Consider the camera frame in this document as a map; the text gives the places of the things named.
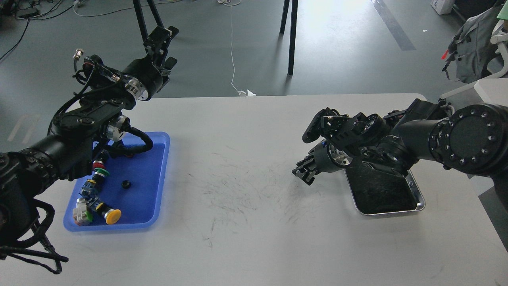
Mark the image-left gripper finger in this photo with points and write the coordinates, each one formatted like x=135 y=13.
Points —
x=167 y=67
x=156 y=44

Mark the image-right gripper finger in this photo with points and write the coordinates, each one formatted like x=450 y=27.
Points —
x=306 y=173
x=308 y=163

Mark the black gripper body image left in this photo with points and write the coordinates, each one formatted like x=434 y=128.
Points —
x=143 y=79

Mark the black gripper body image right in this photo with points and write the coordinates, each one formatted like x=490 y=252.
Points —
x=329 y=159

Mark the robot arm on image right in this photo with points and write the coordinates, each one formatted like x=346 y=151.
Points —
x=377 y=152

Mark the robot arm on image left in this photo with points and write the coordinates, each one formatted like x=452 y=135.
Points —
x=86 y=125

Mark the silver metal tray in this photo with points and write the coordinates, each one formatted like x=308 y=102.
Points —
x=376 y=193

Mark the blue plastic tray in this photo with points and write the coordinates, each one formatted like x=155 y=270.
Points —
x=139 y=204

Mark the black tripod legs right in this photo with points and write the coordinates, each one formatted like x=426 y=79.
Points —
x=290 y=7

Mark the white green connector block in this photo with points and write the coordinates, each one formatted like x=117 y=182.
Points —
x=81 y=213

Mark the grey backpack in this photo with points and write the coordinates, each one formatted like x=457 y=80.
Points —
x=471 y=48

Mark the white office chair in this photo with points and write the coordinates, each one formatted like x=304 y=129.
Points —
x=498 y=65

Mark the red push button switch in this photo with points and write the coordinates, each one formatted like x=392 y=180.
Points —
x=100 y=161

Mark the green push button switch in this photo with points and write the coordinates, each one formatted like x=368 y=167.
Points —
x=99 y=175

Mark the blue black switch body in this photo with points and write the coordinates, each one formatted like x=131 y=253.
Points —
x=89 y=189

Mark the yellow push button switch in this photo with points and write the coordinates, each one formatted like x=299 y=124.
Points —
x=108 y=213

